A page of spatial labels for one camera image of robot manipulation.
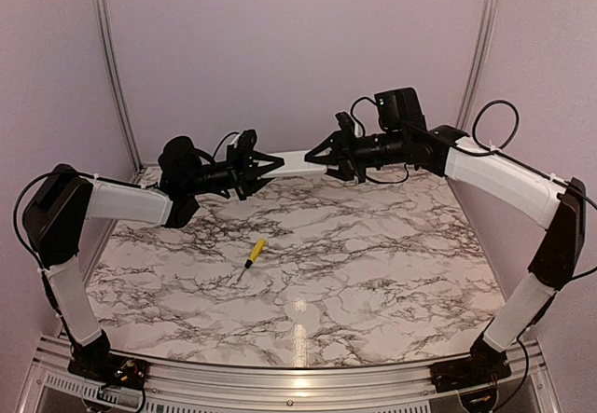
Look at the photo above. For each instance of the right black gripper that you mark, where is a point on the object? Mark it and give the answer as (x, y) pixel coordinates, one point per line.
(341, 154)

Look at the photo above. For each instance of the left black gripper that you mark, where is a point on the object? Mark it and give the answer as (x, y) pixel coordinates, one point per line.
(241, 170)

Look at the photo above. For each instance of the white remote control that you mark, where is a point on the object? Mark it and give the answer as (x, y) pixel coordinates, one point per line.
(295, 166)

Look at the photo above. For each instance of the yellow handled screwdriver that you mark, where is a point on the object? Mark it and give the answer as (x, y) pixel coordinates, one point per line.
(255, 253)

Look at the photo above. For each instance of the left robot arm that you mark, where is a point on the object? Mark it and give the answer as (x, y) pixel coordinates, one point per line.
(55, 217)

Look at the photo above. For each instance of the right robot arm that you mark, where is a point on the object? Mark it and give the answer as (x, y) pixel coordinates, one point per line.
(557, 206)

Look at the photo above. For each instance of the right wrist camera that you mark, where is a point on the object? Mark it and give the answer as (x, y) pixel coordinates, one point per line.
(348, 125)

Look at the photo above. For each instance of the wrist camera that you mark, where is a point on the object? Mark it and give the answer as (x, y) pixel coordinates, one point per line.
(247, 138)
(348, 125)

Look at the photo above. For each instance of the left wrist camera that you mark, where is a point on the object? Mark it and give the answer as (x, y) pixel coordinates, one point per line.
(247, 138)

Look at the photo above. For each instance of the left aluminium frame post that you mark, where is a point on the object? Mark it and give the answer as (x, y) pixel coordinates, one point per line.
(117, 90)

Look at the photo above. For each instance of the aluminium frame post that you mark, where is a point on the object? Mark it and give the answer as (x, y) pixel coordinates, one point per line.
(117, 90)
(480, 55)

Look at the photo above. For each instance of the right aluminium frame post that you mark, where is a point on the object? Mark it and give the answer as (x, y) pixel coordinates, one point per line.
(480, 55)

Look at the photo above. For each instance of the front aluminium rail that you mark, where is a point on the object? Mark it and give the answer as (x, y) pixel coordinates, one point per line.
(173, 386)

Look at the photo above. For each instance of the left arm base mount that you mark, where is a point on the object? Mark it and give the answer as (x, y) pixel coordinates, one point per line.
(109, 371)

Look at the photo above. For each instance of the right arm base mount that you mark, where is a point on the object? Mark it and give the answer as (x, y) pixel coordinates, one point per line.
(483, 365)

